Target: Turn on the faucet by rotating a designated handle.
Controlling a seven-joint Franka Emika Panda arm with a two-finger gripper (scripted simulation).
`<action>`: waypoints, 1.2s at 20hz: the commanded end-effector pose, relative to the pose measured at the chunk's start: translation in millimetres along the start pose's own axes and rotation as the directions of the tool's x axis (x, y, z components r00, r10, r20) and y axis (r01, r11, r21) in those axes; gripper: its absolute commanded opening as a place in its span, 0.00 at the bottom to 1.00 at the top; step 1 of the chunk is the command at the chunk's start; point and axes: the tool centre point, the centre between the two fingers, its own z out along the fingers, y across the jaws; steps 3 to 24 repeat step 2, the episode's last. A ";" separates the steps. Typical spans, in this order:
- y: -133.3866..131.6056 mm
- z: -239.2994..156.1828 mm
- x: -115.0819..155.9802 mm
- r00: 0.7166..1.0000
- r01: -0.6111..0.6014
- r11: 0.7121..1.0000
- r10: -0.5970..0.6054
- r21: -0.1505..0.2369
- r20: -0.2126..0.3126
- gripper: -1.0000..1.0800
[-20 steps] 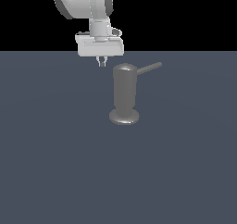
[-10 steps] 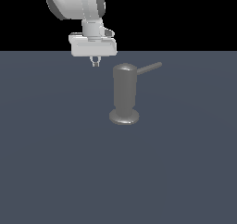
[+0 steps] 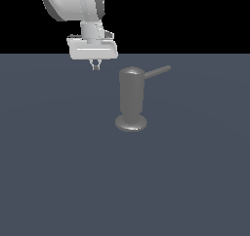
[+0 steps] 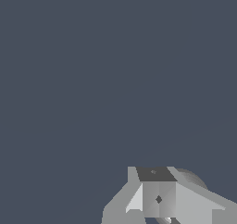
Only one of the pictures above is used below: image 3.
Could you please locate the grey faucet handle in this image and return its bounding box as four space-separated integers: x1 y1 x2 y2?
143 64 172 80

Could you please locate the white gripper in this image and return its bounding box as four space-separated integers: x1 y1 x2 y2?
66 20 119 71

